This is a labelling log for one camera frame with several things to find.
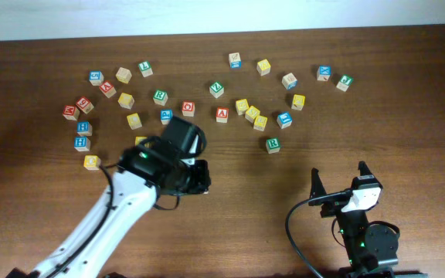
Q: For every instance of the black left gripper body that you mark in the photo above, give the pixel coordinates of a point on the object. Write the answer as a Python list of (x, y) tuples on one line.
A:
[(190, 178)]

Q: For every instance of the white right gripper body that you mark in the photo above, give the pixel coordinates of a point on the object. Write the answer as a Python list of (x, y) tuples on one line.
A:
[(334, 208)]

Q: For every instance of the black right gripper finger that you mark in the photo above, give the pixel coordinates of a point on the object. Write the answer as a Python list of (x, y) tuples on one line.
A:
[(364, 171), (317, 188)]

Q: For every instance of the yellow C letter block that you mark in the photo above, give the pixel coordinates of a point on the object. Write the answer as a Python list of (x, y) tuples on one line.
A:
[(134, 121)]

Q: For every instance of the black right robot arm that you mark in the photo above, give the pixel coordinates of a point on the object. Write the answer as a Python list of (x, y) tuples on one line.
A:
[(371, 246)]

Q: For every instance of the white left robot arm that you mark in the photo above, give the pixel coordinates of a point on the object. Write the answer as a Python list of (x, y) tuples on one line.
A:
[(168, 164)]

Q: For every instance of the green R block right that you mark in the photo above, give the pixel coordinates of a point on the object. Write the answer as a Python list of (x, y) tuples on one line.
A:
[(273, 145)]

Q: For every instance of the green r block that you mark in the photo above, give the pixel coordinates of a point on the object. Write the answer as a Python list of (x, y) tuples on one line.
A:
[(160, 97), (273, 145)]

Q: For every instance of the yellow O block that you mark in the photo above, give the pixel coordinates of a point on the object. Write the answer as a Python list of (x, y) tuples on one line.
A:
[(139, 139)]

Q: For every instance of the blue block centre left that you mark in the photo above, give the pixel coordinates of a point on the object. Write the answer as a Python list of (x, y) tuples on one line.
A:
[(166, 116)]

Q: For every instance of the red A block centre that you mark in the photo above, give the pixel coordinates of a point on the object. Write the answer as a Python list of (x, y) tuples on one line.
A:
[(222, 114)]

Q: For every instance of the red a block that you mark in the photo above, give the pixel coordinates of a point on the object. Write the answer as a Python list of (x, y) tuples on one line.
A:
[(107, 89), (222, 114)]

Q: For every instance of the red O block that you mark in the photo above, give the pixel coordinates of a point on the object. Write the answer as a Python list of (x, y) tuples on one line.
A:
[(188, 109)]

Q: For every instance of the blue E block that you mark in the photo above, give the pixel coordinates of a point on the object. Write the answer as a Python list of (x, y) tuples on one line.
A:
[(284, 120)]

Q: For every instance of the yellow block cluster lower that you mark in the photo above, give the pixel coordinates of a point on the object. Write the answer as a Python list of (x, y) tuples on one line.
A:
[(260, 123)]

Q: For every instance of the yellow block cluster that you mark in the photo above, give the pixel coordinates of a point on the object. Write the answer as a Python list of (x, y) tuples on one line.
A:
[(252, 113), (260, 123), (242, 106)]

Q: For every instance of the yellow block cluster left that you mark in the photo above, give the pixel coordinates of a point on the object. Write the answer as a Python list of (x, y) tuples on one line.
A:
[(242, 106)]

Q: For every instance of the green J block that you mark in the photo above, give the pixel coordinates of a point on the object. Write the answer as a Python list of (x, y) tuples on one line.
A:
[(344, 83)]

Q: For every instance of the yellow block cluster middle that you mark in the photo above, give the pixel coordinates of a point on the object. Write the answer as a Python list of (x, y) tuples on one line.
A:
[(252, 113)]

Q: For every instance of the yellow block right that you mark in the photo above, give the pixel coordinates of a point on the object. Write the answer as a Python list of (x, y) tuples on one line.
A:
[(298, 102)]

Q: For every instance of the green R block left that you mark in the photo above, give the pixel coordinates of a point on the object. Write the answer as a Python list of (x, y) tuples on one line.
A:
[(160, 97)]

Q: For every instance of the green Z block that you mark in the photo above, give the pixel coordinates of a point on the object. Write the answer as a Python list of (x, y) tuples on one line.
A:
[(216, 89)]

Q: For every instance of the blue X block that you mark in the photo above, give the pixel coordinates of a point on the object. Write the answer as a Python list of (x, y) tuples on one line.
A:
[(323, 73)]

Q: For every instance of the yellow block upper left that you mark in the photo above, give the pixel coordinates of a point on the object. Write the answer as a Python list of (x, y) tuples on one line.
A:
[(126, 101)]

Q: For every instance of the yellow D block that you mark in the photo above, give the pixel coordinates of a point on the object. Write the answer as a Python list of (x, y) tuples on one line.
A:
[(91, 162)]

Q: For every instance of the wooden block orange letter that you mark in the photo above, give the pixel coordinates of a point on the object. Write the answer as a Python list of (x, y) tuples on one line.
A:
[(289, 81)]

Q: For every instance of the blue H block lower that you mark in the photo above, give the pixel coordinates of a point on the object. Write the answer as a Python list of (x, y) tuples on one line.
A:
[(82, 143)]

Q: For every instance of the blue h block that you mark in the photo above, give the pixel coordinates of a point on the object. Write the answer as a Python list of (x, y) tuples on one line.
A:
[(84, 128), (82, 143)]

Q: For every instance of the blue H block upper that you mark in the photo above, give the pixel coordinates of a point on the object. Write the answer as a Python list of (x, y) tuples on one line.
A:
[(84, 128)]

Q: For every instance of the green L block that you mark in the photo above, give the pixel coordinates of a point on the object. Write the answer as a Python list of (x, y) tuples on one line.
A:
[(145, 69)]

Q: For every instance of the wooden block blue side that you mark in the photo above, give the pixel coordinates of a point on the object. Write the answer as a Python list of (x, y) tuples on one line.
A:
[(234, 60)]

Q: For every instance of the plain wooden block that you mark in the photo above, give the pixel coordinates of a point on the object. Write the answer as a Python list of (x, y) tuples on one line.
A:
[(123, 75)]

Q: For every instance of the red A block left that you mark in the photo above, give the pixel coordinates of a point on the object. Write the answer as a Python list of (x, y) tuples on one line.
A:
[(107, 89)]

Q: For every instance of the yellow block top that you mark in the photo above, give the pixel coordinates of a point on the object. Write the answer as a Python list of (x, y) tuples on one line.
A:
[(263, 67)]

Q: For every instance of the red 9 block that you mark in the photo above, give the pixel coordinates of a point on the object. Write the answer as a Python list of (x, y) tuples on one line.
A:
[(84, 105)]

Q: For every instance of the red M block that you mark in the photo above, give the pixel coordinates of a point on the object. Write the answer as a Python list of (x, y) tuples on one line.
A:
[(71, 112)]

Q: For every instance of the blue 5 block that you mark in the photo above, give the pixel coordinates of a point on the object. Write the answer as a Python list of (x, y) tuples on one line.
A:
[(96, 78)]

